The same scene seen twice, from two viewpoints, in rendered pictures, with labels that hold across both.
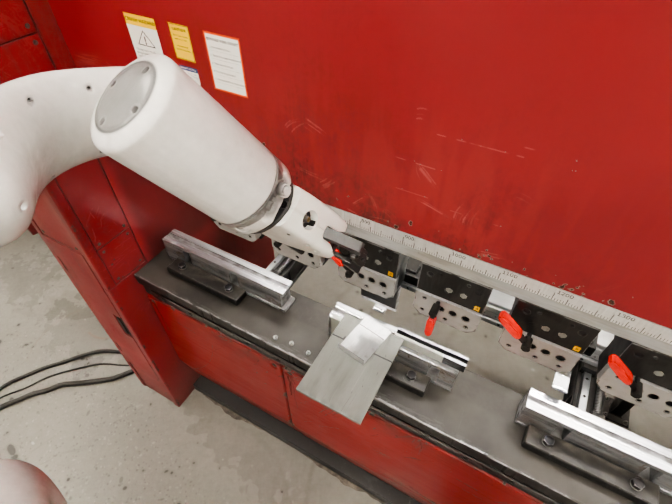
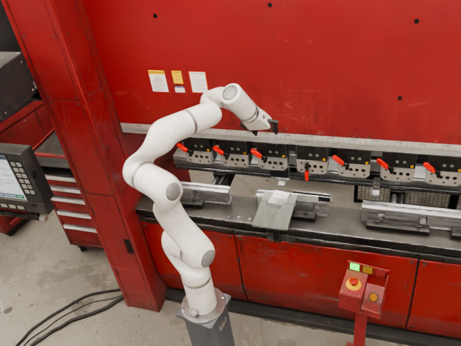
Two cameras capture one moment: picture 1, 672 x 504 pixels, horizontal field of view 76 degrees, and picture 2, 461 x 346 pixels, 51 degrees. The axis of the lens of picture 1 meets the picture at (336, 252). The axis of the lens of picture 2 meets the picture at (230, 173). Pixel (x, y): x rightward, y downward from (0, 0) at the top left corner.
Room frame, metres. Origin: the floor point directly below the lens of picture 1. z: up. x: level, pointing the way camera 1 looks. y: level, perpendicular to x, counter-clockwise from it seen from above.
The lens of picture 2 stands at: (-1.21, 0.37, 2.69)
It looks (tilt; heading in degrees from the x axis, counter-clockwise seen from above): 38 degrees down; 353
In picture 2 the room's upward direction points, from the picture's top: 9 degrees counter-clockwise
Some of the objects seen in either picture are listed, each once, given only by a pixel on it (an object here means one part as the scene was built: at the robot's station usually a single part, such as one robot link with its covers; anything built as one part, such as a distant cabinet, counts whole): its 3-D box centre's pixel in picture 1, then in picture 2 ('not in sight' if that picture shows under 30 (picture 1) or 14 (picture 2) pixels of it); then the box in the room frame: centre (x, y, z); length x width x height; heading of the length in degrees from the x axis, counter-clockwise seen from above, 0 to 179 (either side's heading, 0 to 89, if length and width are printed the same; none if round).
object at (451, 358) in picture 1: (430, 348); (311, 195); (0.62, -0.26, 0.98); 0.20 x 0.03 x 0.03; 61
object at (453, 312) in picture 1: (454, 288); (313, 155); (0.61, -0.27, 1.26); 0.15 x 0.09 x 0.17; 61
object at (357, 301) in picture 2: not in sight; (363, 289); (0.15, -0.35, 0.75); 0.20 x 0.16 x 0.18; 53
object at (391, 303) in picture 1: (379, 293); (280, 172); (0.70, -0.11, 1.13); 0.10 x 0.02 x 0.10; 61
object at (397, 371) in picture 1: (378, 363); (287, 213); (0.63, -0.12, 0.89); 0.30 x 0.05 x 0.03; 61
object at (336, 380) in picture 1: (352, 364); (275, 210); (0.57, -0.04, 1.00); 0.26 x 0.18 x 0.01; 151
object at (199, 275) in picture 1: (206, 280); (179, 201); (0.94, 0.44, 0.89); 0.30 x 0.05 x 0.03; 61
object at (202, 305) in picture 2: not in sight; (199, 291); (0.10, 0.42, 1.09); 0.19 x 0.19 x 0.18
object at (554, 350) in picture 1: (547, 324); (354, 158); (0.52, -0.44, 1.26); 0.15 x 0.09 x 0.17; 61
